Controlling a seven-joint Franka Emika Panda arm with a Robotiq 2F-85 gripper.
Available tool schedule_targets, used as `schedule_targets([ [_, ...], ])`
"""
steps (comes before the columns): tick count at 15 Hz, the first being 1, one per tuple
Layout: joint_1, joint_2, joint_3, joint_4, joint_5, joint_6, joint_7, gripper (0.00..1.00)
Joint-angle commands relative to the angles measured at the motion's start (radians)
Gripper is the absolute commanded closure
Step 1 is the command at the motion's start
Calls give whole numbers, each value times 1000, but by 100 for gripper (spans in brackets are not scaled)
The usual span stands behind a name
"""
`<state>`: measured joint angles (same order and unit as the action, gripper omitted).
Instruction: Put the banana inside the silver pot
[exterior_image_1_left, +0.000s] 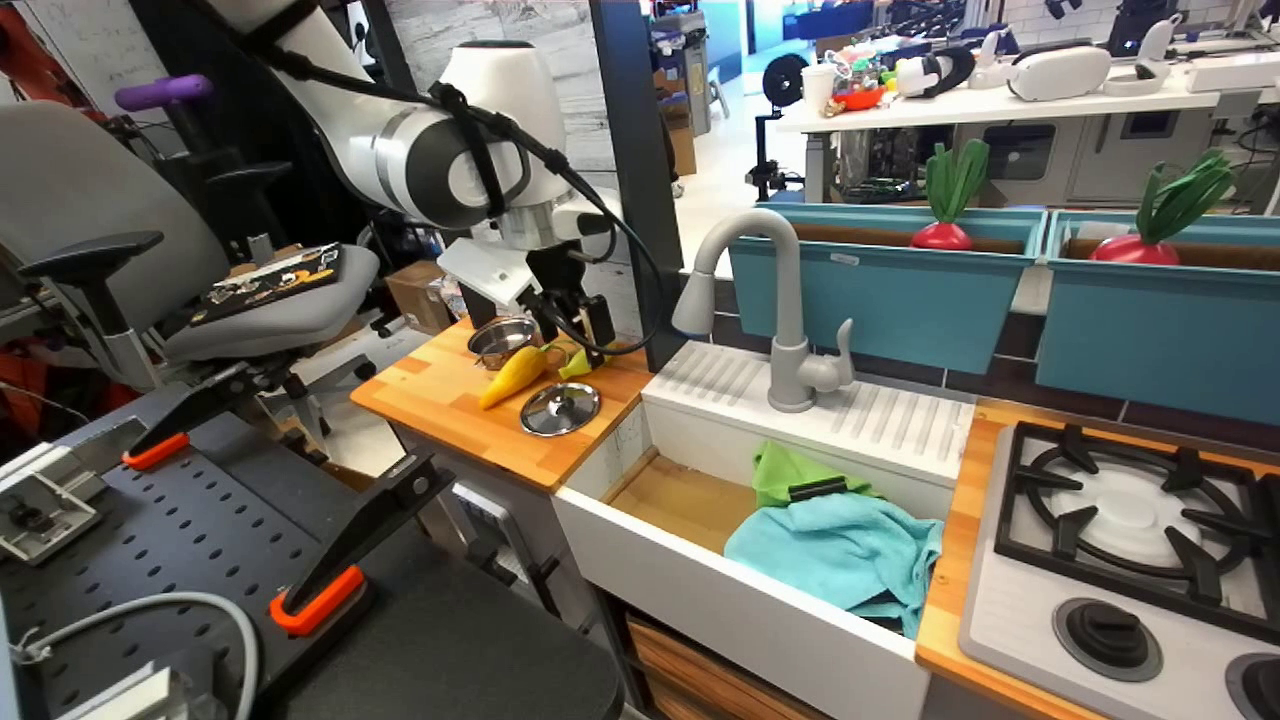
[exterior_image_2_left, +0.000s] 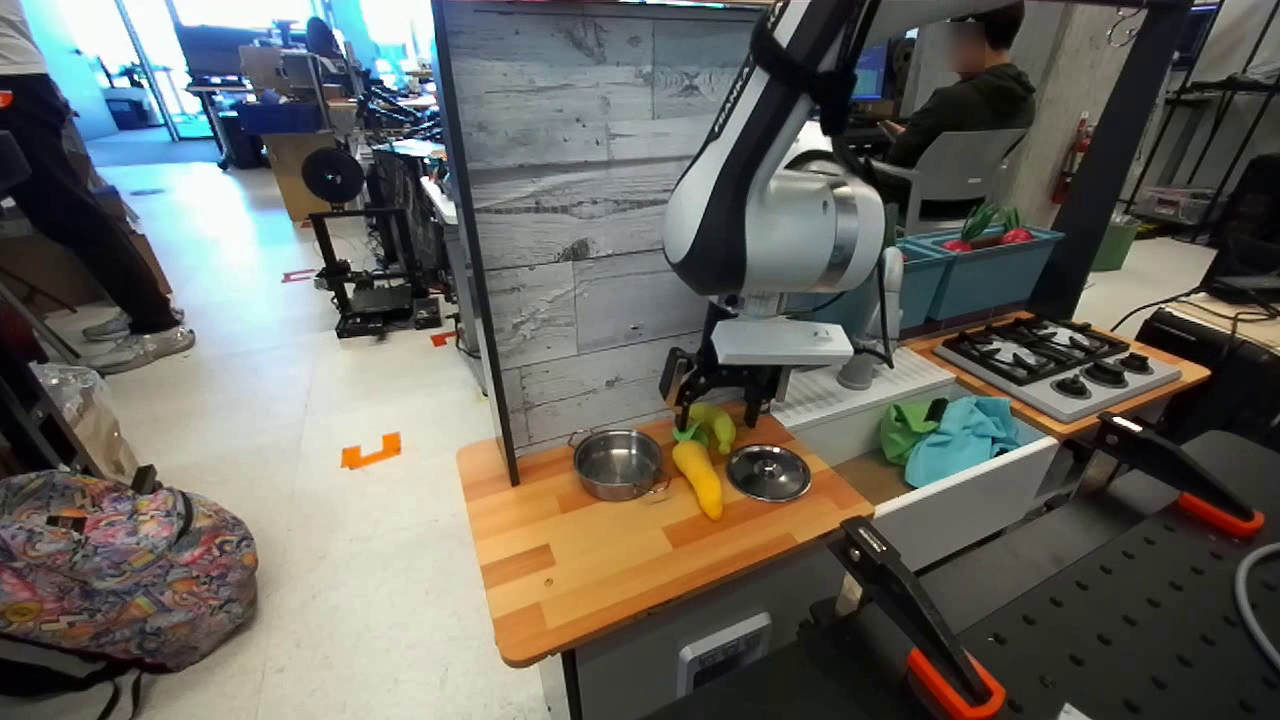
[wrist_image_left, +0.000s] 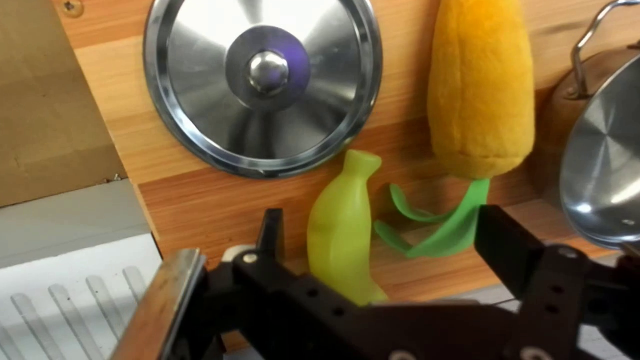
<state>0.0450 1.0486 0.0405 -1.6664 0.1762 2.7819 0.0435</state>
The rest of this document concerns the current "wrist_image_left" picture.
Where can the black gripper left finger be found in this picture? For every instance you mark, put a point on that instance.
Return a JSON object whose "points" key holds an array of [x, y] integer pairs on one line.
{"points": [[273, 233]]}

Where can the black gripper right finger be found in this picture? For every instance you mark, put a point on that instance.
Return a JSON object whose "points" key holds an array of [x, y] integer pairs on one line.
{"points": [[507, 247]]}

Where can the yellow-green toy banana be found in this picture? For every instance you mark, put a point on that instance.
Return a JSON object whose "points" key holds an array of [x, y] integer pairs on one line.
{"points": [[341, 233]]}

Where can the silver metal pot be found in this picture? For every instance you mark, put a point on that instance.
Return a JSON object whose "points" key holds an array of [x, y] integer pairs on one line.
{"points": [[602, 167]]}

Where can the silver pot lid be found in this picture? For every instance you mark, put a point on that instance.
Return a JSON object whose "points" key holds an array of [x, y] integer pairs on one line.
{"points": [[201, 87]]}

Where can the yellow plush corn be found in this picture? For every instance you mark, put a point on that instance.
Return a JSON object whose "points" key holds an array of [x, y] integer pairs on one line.
{"points": [[480, 87]]}

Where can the white toy sink unit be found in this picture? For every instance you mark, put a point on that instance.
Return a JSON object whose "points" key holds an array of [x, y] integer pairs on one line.
{"points": [[67, 267]]}

